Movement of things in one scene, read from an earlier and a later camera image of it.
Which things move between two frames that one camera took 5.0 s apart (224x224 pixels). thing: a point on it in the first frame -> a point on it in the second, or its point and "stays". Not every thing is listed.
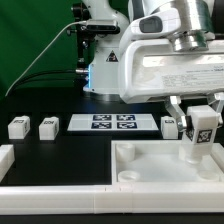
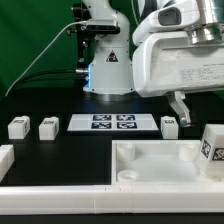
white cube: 201,127 -> 211,157
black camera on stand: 86,30 stays
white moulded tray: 157,162 stays
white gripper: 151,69 stays
